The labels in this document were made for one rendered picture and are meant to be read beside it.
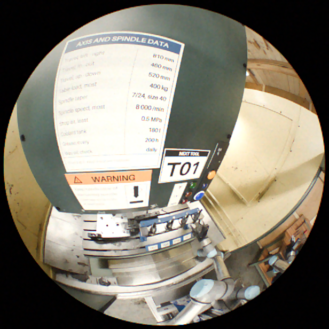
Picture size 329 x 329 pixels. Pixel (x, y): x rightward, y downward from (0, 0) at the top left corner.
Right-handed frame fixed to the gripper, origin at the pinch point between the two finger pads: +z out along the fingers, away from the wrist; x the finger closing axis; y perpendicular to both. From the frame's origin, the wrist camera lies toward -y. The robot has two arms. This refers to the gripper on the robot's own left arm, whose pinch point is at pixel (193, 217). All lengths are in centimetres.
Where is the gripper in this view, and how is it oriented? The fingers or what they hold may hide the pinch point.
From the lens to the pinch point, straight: 82.8
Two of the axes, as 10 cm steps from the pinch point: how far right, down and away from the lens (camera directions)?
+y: -1.9, 8.1, 5.5
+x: 9.3, -0.4, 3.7
